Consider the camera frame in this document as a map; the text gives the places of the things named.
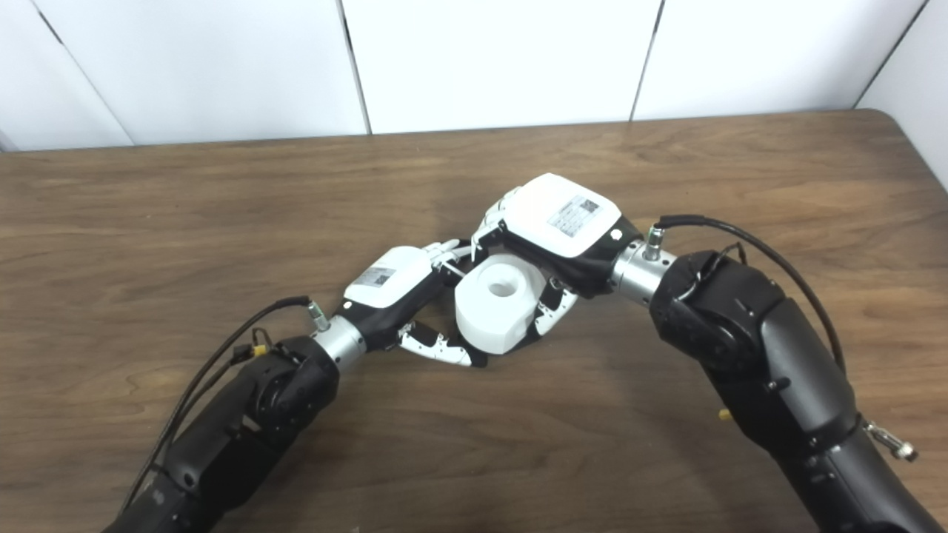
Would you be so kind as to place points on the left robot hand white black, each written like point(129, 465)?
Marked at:
point(385, 281)

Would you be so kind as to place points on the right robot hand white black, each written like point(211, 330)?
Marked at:
point(555, 215)

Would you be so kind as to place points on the round white piece with hole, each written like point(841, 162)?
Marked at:
point(492, 314)

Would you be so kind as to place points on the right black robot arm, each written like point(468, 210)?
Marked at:
point(770, 355)

